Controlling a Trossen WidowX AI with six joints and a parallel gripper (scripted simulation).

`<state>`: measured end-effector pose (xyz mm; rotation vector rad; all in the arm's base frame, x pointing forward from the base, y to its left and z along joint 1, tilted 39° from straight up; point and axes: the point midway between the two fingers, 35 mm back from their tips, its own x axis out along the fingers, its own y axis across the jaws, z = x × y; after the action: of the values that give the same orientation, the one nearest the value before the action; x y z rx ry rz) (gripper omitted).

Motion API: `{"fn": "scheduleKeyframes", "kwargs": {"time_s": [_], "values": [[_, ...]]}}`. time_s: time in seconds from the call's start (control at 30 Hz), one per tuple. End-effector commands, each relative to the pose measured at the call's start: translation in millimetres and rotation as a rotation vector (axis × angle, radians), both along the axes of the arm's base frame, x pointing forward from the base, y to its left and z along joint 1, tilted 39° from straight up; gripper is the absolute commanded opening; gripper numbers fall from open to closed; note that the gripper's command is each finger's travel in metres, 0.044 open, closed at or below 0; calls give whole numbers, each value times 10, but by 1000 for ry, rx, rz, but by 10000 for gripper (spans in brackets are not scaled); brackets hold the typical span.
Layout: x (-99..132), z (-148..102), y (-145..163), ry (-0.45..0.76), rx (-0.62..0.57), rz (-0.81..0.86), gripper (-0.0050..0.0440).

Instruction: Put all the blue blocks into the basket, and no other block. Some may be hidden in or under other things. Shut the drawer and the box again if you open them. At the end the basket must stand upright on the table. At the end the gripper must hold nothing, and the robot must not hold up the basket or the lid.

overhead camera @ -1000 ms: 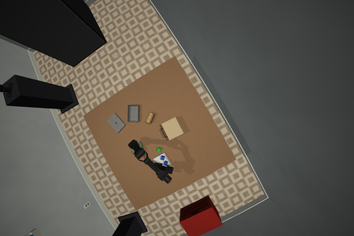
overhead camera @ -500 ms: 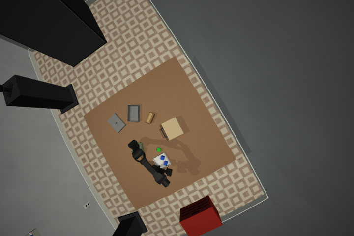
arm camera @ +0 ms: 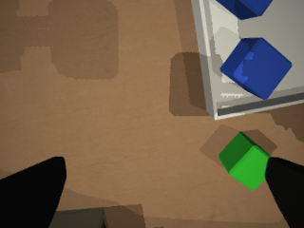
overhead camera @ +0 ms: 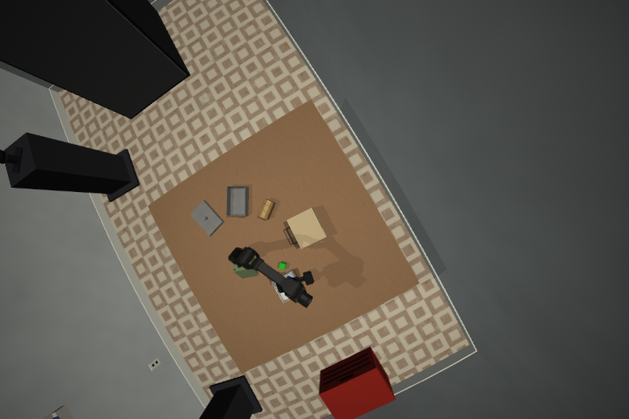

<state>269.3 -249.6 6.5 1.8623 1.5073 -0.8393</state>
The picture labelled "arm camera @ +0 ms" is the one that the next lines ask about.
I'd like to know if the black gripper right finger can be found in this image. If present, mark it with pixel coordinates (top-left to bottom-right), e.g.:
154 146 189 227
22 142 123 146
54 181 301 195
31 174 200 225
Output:
265 157 304 228

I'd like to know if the blue block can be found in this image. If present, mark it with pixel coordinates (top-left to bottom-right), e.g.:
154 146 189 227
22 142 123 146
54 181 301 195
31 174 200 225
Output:
216 0 273 20
220 38 292 100

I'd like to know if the green block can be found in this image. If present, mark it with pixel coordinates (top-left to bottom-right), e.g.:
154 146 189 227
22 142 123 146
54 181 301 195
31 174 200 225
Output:
218 132 271 191

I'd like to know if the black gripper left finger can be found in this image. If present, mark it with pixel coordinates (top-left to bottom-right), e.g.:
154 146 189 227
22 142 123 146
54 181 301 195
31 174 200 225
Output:
0 157 67 228

